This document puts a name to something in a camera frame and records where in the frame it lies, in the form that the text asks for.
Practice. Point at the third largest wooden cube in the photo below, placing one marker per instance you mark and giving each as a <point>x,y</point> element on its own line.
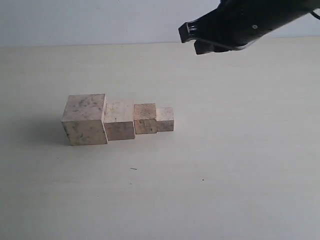
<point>145,118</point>

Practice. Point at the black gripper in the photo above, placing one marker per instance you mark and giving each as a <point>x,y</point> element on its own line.
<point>236,23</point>

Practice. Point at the smallest wooden cube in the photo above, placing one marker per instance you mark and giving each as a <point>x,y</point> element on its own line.
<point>165,119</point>

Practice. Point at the second largest wooden cube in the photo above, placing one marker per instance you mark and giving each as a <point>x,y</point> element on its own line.
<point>119,121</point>

